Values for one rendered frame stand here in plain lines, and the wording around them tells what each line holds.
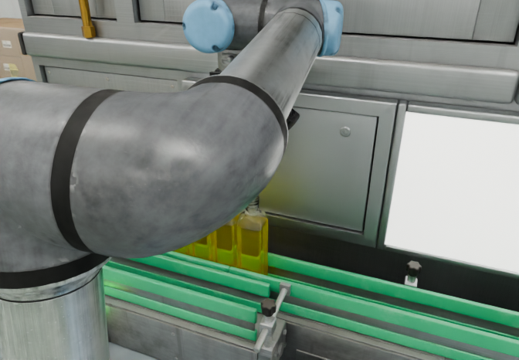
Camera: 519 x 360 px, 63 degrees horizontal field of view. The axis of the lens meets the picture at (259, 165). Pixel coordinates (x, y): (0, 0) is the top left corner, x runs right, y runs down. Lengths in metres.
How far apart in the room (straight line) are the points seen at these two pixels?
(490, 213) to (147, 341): 0.77
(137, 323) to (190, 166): 0.79
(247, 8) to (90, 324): 0.44
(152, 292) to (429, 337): 0.56
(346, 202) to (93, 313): 0.68
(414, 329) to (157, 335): 0.53
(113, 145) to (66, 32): 0.95
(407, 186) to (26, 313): 0.73
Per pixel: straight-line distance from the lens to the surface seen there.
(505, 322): 0.99
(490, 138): 0.88
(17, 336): 0.39
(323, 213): 0.99
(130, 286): 0.99
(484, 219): 0.96
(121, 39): 1.08
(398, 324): 0.91
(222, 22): 0.61
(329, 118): 0.89
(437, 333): 0.92
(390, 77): 0.85
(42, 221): 0.30
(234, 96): 0.30
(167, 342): 1.02
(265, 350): 0.88
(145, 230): 0.27
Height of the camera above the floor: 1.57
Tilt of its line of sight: 27 degrees down
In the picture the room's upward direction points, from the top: straight up
